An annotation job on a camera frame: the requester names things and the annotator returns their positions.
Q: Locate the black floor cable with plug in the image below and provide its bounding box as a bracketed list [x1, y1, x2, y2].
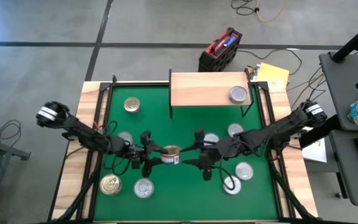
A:
[230, 0, 262, 16]

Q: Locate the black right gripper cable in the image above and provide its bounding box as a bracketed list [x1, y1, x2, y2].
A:
[218, 146, 241, 191]

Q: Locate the white paper sheet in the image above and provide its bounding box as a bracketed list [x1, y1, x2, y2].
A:
[301, 136, 328, 164]

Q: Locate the black toolbox power cable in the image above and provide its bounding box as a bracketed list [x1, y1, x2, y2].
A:
[239, 48, 304, 77]

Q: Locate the large teal tuna can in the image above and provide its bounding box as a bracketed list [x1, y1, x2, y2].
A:
[117, 130, 134, 146]

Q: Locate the red and black toolbox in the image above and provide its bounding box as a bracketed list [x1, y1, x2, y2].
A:
[198, 27, 243, 73]

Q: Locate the yellow floor cable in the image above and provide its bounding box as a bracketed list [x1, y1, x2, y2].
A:
[255, 0, 287, 23]

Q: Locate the green table mat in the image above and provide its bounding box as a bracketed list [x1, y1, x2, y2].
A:
[93, 85, 279, 221]

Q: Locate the yellow paper folder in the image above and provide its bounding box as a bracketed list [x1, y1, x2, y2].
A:
[255, 62, 290, 86]

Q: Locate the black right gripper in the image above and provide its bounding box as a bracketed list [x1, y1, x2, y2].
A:
[180, 128, 231, 182]

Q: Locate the black desk cable bundle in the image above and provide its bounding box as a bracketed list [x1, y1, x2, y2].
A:
[286, 65, 328, 103]

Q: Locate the wooden shelf with black legs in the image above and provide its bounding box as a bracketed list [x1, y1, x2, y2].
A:
[168, 68, 255, 121]

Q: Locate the black desk crossbar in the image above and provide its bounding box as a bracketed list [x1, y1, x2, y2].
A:
[298, 114, 344, 149]

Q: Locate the green label tuna can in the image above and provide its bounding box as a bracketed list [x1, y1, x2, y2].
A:
[234, 161, 254, 181]
[228, 85, 249, 105]
[203, 133, 221, 146]

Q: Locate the black table frame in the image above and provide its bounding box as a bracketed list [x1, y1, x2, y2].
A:
[47, 74, 323, 224]

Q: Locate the black monitor pole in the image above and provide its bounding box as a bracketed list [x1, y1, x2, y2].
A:
[331, 15, 358, 65]

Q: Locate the grey metal stand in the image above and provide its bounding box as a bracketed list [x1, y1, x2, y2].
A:
[0, 126, 32, 224]

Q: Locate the large teal can gold lid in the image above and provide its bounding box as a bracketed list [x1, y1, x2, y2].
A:
[99, 174, 123, 196]

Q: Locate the small yellow black gadget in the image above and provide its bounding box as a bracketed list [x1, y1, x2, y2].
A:
[244, 64, 257, 78]

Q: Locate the grey desk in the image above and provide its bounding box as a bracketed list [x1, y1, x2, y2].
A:
[318, 51, 358, 207]

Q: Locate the blue label tuna can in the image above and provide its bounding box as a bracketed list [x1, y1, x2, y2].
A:
[227, 123, 244, 138]

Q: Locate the red label silver-lid can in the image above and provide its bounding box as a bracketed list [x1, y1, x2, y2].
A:
[223, 175, 242, 196]

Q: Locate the coiled black floor cable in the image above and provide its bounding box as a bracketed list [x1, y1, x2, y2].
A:
[0, 119, 23, 144]

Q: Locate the large red albacore can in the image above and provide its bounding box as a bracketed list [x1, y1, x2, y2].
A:
[133, 177, 155, 200]

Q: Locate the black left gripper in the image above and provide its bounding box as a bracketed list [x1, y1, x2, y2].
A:
[115, 129, 169, 179]

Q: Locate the red label gold-lid can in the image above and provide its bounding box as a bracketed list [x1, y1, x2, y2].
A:
[160, 144, 181, 166]

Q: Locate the small teal can gold lid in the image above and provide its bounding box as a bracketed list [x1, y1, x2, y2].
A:
[123, 96, 142, 113]

